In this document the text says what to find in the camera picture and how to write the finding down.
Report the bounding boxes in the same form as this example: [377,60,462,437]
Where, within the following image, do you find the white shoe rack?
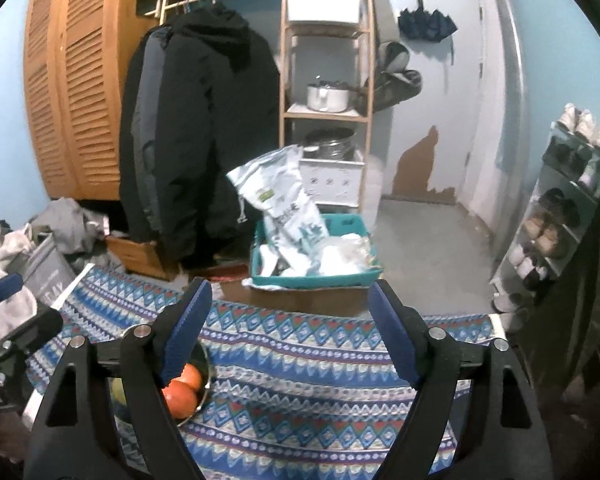
[490,105,600,331]

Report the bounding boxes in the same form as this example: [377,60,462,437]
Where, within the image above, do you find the dark pan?
[349,85,371,113]

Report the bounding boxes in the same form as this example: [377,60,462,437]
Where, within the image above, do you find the white pot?
[306,80,351,112]

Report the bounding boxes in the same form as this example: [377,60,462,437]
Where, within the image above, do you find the steel pot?
[304,128,356,162]

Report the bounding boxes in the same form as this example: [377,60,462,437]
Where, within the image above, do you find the large hanging slipper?
[362,69,424,113]

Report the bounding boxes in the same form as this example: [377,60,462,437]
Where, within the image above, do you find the white plastic bags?
[320,234,376,276]

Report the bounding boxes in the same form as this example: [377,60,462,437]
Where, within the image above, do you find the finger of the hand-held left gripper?
[0,273,25,313]
[0,306,64,361]

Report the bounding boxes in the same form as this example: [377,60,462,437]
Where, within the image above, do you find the small hanging slipper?
[377,41,411,73]

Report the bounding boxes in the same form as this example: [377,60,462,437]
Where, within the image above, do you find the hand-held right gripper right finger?
[369,281,556,480]

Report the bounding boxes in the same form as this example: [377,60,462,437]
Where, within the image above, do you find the teal plastic basket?
[250,213,383,289]

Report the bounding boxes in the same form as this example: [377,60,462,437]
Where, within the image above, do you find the grey clothes pile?
[30,198,111,256]

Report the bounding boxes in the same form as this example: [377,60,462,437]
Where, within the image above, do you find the white patterned bag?
[226,145,331,276]

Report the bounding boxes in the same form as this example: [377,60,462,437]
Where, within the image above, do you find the grey fabric bag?
[22,235,78,308]

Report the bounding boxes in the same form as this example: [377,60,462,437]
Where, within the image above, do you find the black hooded coat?
[157,2,281,271]

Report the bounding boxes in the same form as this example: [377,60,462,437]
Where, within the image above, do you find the white perforated basket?
[299,157,366,207]

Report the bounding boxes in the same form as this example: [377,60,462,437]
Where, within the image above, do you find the dark blue umbrella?
[397,0,458,43]

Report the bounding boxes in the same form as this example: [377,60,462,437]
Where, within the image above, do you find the wooden louvered wardrobe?
[22,0,168,201]

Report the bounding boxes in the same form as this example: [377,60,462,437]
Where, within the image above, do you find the wooden shelf unit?
[279,0,376,211]

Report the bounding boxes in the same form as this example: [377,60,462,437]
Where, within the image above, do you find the orange tangerine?
[161,381,200,421]
[177,362,203,392]

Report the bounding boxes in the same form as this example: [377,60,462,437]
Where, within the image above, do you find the blue patterned tablecloth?
[22,262,511,480]

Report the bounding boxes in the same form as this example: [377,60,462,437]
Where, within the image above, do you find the dark glass plate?
[107,340,213,428]

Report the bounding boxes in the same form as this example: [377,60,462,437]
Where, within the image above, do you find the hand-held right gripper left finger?
[24,279,213,480]

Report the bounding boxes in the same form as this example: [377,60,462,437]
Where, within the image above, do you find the grey jacket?
[130,27,173,241]

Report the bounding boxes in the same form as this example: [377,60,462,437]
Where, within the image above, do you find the white door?
[375,0,483,206]

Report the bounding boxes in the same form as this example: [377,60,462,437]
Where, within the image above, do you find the cardboard box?
[215,280,376,317]

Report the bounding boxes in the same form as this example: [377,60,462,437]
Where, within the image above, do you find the white storage bin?
[286,0,362,25]

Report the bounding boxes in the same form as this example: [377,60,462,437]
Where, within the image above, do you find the black jacket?
[119,35,151,243]

